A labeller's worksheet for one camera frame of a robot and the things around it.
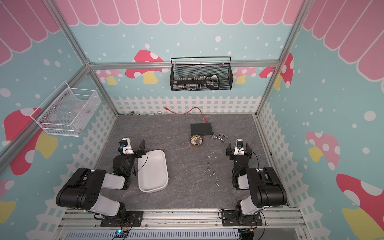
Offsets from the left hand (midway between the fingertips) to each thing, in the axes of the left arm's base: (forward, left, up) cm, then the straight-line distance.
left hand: (138, 142), depth 89 cm
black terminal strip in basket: (+29, -31, +22) cm, 48 cm away
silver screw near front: (-20, -48, -12) cm, 53 cm away
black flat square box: (+22, -39, -14) cm, 47 cm away
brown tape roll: (+10, -35, -11) cm, 38 cm away
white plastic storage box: (-13, -9, -13) cm, 20 cm away
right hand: (+1, -61, -1) cm, 61 cm away
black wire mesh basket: (+36, -49, +22) cm, 65 cm away
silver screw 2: (-7, -44, -13) cm, 47 cm away
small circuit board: (-44, +1, -15) cm, 46 cm away
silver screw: (-14, -45, -13) cm, 49 cm away
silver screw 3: (-2, -44, -13) cm, 46 cm away
